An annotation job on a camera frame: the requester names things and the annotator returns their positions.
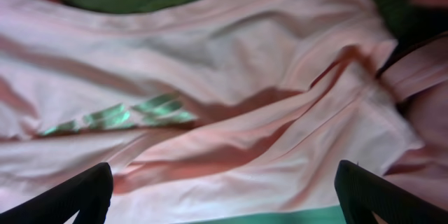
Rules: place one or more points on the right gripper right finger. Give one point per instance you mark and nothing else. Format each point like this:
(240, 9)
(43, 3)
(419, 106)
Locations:
(363, 196)

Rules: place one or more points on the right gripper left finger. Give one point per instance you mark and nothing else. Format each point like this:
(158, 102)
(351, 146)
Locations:
(86, 196)

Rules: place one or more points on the salmon pink printed t-shirt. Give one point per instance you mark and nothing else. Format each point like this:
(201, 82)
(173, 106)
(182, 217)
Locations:
(216, 108)

